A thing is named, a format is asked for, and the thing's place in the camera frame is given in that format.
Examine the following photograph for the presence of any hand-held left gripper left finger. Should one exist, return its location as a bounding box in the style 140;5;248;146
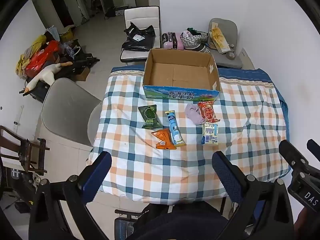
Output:
29;151;112;240

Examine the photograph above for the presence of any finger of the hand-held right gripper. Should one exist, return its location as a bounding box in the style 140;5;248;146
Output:
278;139;305;167
307;139;320;162

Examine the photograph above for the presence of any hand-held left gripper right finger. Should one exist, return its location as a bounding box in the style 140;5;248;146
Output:
212;151;294;240

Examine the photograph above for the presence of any red snack packet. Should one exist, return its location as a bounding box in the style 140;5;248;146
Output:
197;101;217;123

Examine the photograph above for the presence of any long blue white packet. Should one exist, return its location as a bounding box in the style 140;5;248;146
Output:
165;110;187;147

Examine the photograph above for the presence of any orange snack packet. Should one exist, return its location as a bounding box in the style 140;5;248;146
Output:
151;128;177;150

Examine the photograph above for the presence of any green snack packet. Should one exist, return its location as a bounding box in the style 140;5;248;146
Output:
138;104;162;129

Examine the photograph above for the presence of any plaid blanket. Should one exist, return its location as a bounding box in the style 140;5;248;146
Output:
87;66;290;202

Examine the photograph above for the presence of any person's dark clothing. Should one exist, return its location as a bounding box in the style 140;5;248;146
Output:
130;202;229;240

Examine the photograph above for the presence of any grey round-back chair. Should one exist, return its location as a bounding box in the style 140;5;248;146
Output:
41;78;103;147

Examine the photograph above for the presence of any dark wooden chair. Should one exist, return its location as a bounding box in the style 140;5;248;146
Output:
0;125;50;177

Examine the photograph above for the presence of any small brown cardboard box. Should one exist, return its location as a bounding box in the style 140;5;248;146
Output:
75;66;90;81

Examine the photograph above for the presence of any white leaning panel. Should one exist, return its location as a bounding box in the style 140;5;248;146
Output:
241;47;256;70

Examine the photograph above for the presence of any white goose plush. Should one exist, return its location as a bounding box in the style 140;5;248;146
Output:
24;62;73;97

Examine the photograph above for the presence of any black luggage pile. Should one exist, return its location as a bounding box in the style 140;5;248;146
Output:
25;40;100;103

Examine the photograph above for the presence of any grey armless chair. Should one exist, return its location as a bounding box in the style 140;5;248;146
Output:
208;18;243;69

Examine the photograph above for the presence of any red plastic bag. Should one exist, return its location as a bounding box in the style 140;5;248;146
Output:
25;41;60;74

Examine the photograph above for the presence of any black white patterned round bag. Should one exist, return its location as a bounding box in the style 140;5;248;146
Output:
184;42;212;53

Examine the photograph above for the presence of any yellow paper packet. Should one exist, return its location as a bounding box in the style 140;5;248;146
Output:
209;22;230;53

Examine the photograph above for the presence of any yellow cloth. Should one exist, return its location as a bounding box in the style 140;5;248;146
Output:
16;35;47;75

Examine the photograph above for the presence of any black plastic bag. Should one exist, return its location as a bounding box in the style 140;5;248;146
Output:
122;22;156;52

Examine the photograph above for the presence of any black white patterned tote bag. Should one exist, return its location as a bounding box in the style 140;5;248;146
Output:
180;30;209;47

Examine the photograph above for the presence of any yellow open box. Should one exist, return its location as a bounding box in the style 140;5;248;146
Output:
60;25;77;43

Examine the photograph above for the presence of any light blue cloth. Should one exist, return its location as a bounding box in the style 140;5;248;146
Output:
46;26;60;42

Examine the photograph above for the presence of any pink suitcase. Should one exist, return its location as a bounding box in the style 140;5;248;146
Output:
162;32;185;50

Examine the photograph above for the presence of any dark green garment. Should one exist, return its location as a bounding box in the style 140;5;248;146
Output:
187;27;208;37

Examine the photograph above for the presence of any small black floor bag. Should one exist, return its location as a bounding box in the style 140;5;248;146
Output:
104;6;118;20

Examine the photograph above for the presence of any white padded chair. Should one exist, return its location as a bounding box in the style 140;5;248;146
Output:
120;6;160;64

